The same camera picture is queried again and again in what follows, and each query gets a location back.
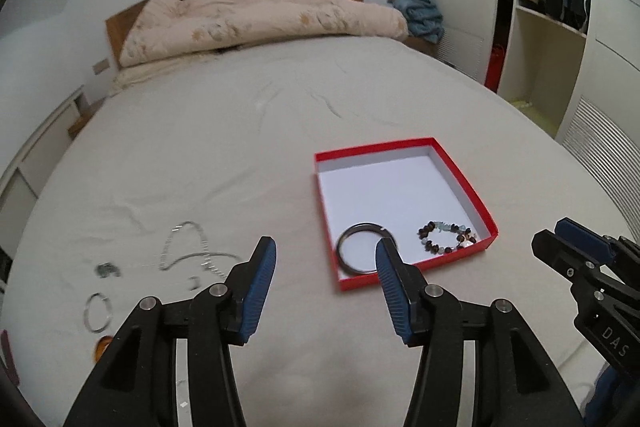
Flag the amber bangle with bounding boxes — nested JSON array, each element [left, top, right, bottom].
[[93, 335, 113, 363]]

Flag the thin silver bangle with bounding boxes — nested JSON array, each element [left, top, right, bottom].
[[82, 293, 113, 334]]

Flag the silver wristwatch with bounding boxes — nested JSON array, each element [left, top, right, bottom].
[[94, 262, 122, 279]]

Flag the dark beaded bracelet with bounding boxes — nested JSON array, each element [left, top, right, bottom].
[[418, 220, 478, 255]]

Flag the silver chain necklace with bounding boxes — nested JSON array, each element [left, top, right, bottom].
[[158, 220, 241, 281]]

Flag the dark tortoise bangle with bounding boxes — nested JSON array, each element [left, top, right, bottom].
[[334, 222, 396, 277]]

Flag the red jewelry box tray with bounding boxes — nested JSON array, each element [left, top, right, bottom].
[[314, 138, 498, 291]]

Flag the smartphone in red case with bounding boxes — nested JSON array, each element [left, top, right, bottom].
[[1, 329, 21, 387]]

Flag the white bed mattress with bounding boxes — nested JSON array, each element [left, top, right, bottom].
[[1, 38, 627, 426]]

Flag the white wardrobe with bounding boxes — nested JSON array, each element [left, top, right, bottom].
[[434, 0, 639, 230]]

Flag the left wooden nightstand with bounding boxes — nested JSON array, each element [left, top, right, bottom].
[[67, 98, 105, 140]]

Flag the blue crumpled cloth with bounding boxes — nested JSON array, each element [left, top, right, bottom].
[[392, 0, 445, 44]]

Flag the cream pillow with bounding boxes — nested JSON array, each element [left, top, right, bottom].
[[108, 48, 236, 96]]

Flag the pink floral duvet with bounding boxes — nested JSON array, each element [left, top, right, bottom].
[[118, 0, 408, 67]]

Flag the low white wall cabinets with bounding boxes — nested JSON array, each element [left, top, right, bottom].
[[1, 87, 87, 259]]

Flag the wall switch plate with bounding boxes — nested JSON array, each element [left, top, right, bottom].
[[92, 58, 110, 75]]

